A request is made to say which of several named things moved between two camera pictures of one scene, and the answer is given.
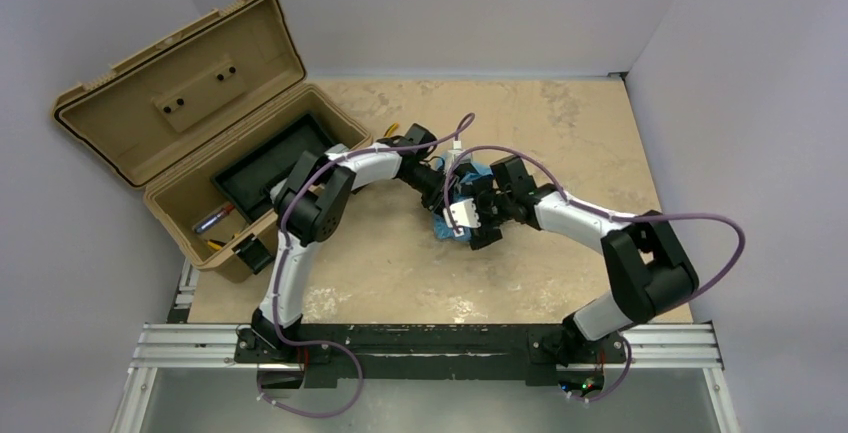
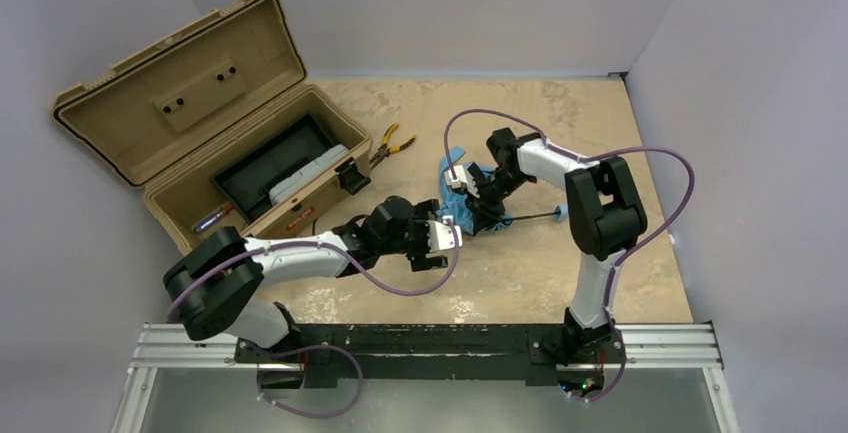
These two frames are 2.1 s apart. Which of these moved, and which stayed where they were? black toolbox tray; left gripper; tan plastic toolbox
Moved: left gripper
Stayed: black toolbox tray; tan plastic toolbox
